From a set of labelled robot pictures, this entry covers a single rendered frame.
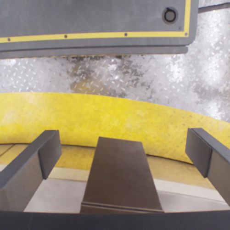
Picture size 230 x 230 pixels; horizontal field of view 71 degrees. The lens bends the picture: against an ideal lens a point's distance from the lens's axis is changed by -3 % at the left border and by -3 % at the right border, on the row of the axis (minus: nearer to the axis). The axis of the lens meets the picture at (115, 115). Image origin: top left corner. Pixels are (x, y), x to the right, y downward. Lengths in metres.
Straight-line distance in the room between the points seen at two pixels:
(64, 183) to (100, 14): 0.55
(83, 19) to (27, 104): 0.57
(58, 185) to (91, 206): 0.38
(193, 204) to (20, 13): 0.83
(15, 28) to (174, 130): 0.78
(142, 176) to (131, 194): 0.07
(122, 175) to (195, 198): 0.41
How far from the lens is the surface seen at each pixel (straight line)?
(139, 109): 0.84
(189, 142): 0.17
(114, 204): 0.32
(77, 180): 0.65
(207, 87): 0.92
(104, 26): 0.49
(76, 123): 0.88
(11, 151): 0.98
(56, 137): 0.16
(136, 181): 0.37
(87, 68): 0.81
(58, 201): 0.73
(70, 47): 0.50
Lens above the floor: 0.80
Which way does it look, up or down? 73 degrees down
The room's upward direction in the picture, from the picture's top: 177 degrees counter-clockwise
